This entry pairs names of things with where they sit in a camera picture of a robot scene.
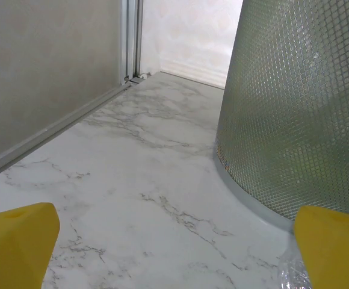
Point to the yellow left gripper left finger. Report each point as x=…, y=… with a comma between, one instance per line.
x=15, y=247

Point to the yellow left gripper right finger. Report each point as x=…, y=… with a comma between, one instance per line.
x=337, y=253

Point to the clear plastic wrap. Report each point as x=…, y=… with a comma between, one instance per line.
x=292, y=274

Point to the silver mesh waste bin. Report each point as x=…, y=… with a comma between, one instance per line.
x=282, y=105

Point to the aluminium frame side rail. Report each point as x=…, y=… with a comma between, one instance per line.
x=57, y=126

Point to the aluminium frame post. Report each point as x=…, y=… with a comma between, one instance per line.
x=131, y=36

